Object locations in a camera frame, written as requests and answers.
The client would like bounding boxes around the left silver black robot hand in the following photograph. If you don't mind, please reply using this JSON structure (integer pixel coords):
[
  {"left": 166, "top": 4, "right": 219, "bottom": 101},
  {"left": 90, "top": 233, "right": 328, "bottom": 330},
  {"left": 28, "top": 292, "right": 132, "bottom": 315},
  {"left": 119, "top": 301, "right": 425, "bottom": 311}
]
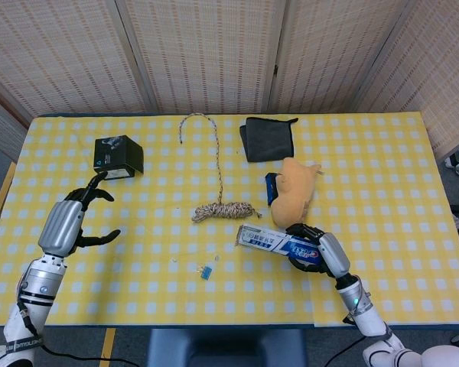
[{"left": 37, "top": 171, "right": 122, "bottom": 257}]

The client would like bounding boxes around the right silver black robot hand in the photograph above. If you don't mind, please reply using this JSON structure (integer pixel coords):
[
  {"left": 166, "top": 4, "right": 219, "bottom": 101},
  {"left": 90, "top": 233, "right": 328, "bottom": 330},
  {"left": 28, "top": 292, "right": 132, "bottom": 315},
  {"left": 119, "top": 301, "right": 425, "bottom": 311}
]
[{"left": 285, "top": 223, "right": 351, "bottom": 279}]

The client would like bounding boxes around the blue white toothpaste carton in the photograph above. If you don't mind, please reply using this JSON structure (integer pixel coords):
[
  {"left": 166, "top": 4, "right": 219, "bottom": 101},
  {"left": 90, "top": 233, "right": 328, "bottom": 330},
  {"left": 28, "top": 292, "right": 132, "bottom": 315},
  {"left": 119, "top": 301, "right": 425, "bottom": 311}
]
[{"left": 235, "top": 224, "right": 324, "bottom": 268}]

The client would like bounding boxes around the black cardboard box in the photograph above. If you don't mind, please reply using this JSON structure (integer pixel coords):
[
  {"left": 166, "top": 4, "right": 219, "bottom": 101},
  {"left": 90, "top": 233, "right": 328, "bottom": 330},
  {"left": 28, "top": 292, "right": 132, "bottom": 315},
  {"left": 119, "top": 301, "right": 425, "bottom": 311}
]
[{"left": 93, "top": 135, "right": 145, "bottom": 180}]

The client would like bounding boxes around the blue object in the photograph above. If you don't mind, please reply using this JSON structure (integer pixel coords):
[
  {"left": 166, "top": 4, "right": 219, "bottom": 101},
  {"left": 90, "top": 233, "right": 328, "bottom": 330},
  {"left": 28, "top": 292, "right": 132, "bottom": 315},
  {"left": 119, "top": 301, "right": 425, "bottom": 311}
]
[{"left": 265, "top": 172, "right": 283, "bottom": 206}]

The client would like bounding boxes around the orange plush toy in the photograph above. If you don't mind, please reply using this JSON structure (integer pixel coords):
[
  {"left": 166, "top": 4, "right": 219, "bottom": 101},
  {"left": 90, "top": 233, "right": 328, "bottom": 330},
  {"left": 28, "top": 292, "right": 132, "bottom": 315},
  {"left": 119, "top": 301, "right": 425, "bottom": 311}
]
[{"left": 271, "top": 157, "right": 323, "bottom": 229}]

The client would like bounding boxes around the yellow white checked tablecloth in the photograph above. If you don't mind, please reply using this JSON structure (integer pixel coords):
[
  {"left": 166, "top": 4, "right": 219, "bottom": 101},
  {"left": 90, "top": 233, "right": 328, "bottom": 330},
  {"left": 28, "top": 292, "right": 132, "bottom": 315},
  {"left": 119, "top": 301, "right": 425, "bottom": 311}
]
[{"left": 0, "top": 112, "right": 459, "bottom": 328}]

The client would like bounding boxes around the dark grey folded cloth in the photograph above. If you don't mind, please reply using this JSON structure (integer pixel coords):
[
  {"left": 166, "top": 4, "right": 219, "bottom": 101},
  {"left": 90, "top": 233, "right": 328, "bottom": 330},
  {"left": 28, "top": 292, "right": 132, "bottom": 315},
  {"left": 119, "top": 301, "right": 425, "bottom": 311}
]
[{"left": 239, "top": 116, "right": 299, "bottom": 163}]

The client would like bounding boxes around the dark grey robot torso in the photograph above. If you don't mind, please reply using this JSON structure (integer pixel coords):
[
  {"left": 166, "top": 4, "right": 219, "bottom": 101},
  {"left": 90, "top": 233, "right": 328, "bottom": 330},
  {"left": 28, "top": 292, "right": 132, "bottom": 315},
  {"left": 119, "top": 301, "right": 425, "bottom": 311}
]
[{"left": 147, "top": 328, "right": 307, "bottom": 367}]

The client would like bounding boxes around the woven folding screen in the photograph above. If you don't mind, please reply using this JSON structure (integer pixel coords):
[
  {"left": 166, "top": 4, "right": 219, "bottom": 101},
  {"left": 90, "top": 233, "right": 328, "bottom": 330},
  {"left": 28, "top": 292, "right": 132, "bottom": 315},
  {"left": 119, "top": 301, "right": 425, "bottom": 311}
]
[{"left": 0, "top": 0, "right": 459, "bottom": 161}]

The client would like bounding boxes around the braided multicolour rope bundle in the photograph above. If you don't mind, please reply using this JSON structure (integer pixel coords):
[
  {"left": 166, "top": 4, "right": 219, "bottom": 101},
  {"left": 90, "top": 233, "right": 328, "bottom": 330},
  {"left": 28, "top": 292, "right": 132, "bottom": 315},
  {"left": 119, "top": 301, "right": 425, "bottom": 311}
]
[{"left": 178, "top": 112, "right": 263, "bottom": 222}]

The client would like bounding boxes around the black floor cable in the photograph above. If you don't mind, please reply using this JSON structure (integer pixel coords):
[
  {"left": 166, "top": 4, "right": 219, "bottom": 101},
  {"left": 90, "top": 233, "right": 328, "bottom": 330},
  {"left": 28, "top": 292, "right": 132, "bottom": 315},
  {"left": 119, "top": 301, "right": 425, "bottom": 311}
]
[{"left": 41, "top": 343, "right": 146, "bottom": 367}]

